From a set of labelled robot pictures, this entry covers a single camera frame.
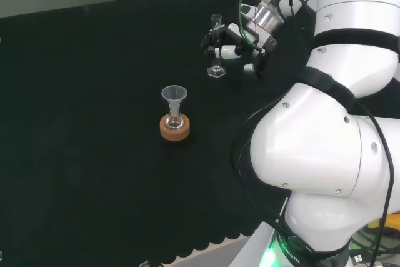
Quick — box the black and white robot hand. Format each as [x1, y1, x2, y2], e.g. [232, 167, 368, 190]
[199, 22, 278, 79]

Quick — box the clear glass graduated cylinder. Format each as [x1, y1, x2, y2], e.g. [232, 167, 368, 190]
[206, 13, 227, 79]

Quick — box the clear plastic funnel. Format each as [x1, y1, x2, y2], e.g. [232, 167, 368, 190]
[161, 84, 189, 115]

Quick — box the clear round-bottom flask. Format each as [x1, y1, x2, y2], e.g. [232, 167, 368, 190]
[165, 109, 185, 130]

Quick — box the black bench cloth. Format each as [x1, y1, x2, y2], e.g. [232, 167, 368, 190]
[0, 0, 316, 264]

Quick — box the yellow stop button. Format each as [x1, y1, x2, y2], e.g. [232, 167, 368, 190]
[367, 210, 400, 234]

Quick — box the green cable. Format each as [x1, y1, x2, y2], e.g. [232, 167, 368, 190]
[237, 0, 264, 53]

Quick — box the cork ring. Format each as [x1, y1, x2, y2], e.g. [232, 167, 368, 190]
[159, 115, 192, 144]

